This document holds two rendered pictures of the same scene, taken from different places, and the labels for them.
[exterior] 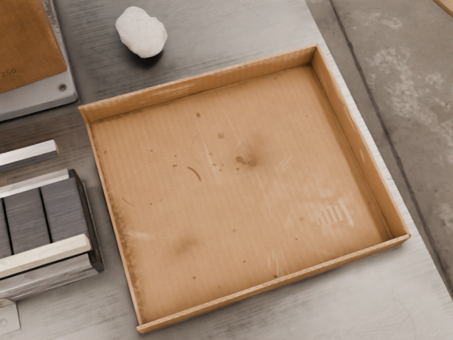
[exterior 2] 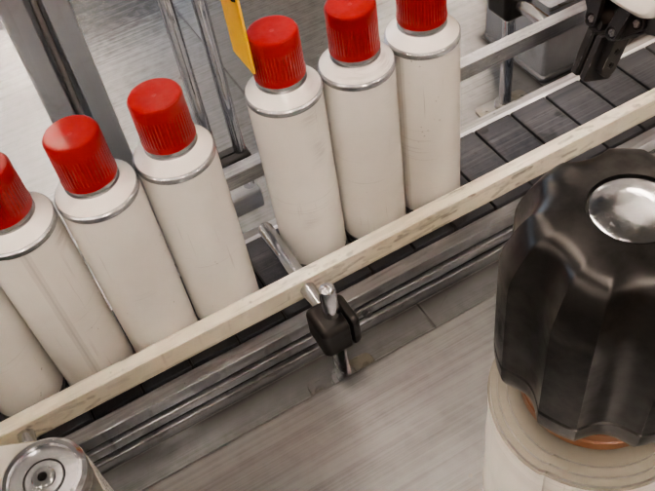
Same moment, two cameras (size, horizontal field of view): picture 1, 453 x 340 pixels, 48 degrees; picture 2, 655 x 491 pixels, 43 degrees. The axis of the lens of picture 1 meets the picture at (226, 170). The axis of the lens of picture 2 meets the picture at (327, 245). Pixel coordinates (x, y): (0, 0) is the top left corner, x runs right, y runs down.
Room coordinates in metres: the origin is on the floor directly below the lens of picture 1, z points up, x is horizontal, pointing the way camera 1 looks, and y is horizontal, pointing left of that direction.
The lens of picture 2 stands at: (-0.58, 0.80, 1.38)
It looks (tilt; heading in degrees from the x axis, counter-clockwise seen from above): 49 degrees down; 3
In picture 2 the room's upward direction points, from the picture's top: 11 degrees counter-clockwise
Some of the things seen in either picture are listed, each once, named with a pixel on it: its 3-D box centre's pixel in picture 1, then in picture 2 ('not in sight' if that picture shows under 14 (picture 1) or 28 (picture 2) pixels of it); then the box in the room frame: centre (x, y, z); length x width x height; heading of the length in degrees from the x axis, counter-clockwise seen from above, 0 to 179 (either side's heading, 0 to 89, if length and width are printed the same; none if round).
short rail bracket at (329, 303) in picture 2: not in sight; (337, 336); (-0.25, 0.82, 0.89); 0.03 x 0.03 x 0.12; 24
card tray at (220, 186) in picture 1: (237, 175); not in sight; (0.22, -0.01, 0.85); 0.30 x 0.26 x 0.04; 114
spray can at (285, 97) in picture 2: not in sight; (295, 151); (-0.15, 0.83, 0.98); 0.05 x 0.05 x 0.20
